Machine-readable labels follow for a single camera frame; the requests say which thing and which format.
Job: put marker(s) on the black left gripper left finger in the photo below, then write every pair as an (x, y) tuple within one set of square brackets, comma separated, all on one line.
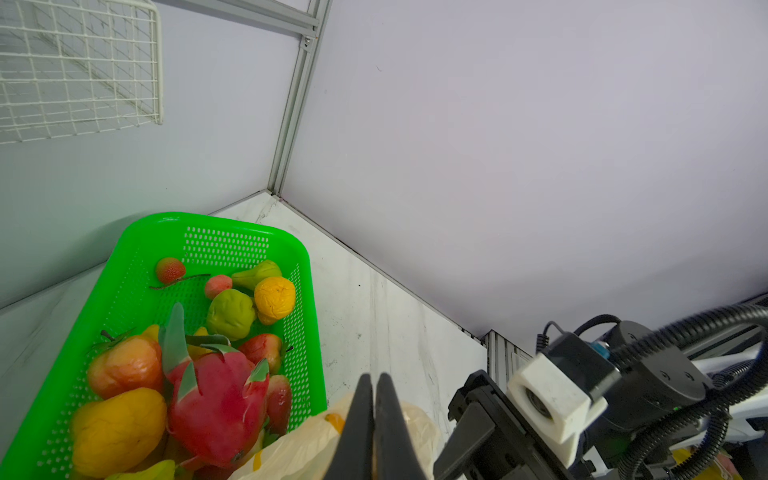
[(353, 457)]

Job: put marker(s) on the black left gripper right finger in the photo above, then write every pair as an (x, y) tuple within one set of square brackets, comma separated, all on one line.
[(395, 455)]

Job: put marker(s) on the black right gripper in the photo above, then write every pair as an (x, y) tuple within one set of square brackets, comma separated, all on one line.
[(491, 439)]

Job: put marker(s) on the cream banana print plastic bag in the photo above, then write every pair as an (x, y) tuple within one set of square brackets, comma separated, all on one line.
[(306, 452)]

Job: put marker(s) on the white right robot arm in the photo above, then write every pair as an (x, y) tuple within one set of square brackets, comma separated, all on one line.
[(627, 405)]

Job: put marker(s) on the red fake apple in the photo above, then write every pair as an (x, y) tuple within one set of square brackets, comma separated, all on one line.
[(267, 347)]

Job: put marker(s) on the pink fake dragon fruit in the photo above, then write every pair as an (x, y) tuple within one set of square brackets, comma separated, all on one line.
[(217, 398)]

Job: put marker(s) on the small yellow fake orange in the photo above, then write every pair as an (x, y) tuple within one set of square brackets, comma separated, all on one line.
[(274, 299)]

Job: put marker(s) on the green fake guava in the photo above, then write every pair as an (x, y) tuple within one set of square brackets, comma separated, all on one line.
[(231, 314)]

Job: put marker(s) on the green fake pear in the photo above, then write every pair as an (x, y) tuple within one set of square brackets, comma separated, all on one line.
[(249, 279)]

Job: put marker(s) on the fake peach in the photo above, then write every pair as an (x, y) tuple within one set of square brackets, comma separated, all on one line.
[(123, 363)]

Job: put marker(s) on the small fake strawberry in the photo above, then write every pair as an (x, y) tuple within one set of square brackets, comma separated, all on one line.
[(169, 270)]

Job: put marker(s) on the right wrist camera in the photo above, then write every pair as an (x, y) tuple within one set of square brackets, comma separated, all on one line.
[(561, 392)]

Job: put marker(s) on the aluminium frame post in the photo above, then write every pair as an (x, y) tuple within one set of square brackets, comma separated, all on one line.
[(308, 26)]

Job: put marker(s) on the white wire wall basket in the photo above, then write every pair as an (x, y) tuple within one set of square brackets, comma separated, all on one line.
[(71, 68)]

